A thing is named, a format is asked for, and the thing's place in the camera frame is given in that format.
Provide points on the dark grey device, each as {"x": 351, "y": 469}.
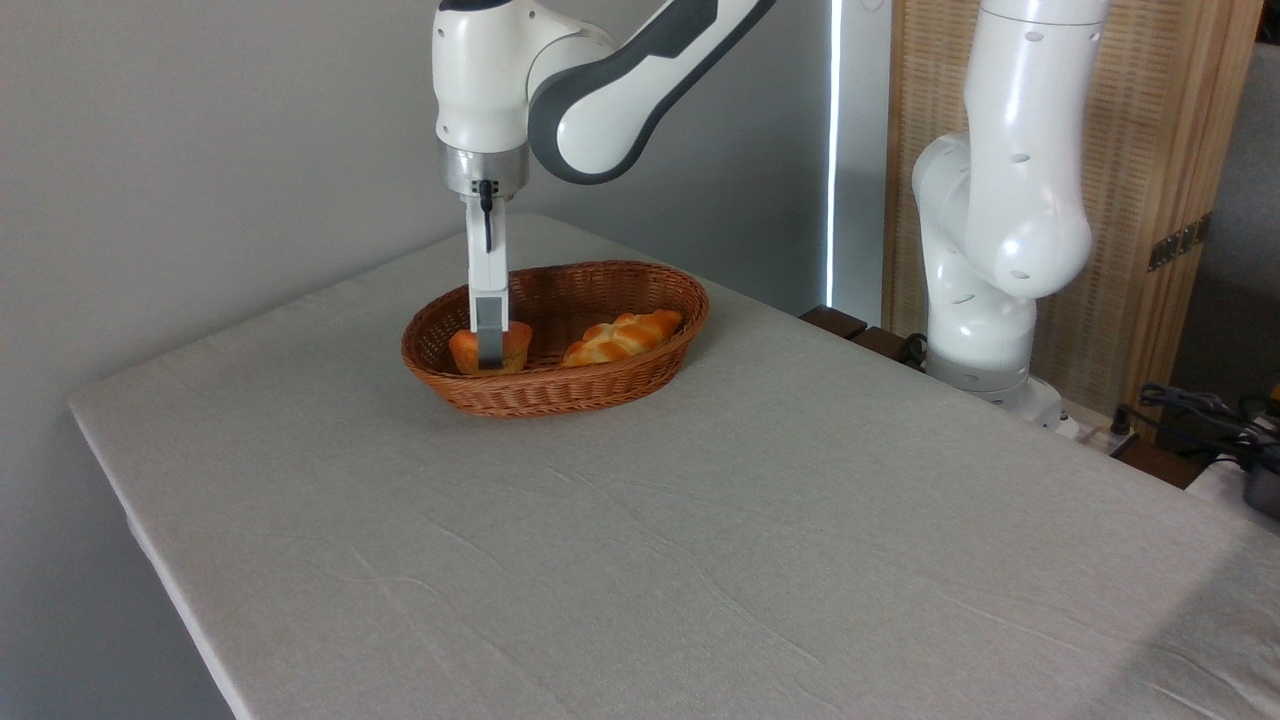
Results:
{"x": 1265, "y": 492}

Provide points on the grey tablecloth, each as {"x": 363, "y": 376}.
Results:
{"x": 700, "y": 550}

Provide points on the orange muffin bread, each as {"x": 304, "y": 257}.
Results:
{"x": 518, "y": 345}

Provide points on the dark metal screen hinge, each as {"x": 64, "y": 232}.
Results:
{"x": 1178, "y": 243}

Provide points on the braided golden bread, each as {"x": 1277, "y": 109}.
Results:
{"x": 620, "y": 338}

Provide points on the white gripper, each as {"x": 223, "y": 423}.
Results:
{"x": 488, "y": 260}

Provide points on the brown wicker basket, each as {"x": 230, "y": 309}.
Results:
{"x": 600, "y": 395}

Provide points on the wooden folding screen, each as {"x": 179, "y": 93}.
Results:
{"x": 1150, "y": 100}

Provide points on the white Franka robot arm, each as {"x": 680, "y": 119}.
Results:
{"x": 480, "y": 80}

